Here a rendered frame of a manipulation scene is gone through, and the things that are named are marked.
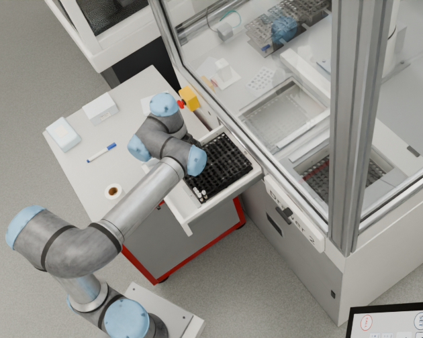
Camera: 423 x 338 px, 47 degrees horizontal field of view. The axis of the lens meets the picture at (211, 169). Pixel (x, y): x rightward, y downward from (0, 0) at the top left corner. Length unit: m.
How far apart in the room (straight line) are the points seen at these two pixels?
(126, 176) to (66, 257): 0.90
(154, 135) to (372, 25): 0.76
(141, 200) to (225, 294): 1.36
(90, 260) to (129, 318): 0.38
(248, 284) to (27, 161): 1.64
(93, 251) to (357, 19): 0.71
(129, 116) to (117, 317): 0.97
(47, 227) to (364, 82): 0.73
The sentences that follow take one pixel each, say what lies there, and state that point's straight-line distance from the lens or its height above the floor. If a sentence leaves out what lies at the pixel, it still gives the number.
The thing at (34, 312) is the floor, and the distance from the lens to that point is 2.79.
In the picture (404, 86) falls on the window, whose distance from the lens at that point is 0.94.
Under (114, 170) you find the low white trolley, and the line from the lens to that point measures 1.98.
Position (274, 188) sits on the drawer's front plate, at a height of 0.93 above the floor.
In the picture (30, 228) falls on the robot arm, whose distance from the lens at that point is 1.15.
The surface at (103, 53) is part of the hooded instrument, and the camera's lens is 2.23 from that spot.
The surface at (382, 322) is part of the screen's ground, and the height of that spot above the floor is 1.06.
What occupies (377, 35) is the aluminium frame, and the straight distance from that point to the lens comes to 0.73.
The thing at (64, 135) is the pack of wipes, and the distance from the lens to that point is 2.13.
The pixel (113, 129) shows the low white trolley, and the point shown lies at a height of 0.76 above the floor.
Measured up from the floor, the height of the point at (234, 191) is 0.87.
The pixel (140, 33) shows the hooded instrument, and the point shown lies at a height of 0.88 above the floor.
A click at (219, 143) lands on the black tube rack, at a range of 1.74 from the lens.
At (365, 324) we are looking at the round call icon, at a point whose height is 1.01.
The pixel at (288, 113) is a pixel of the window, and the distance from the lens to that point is 1.18.
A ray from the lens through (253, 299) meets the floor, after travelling 2.42.
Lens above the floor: 2.32
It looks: 57 degrees down
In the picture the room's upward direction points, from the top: 21 degrees counter-clockwise
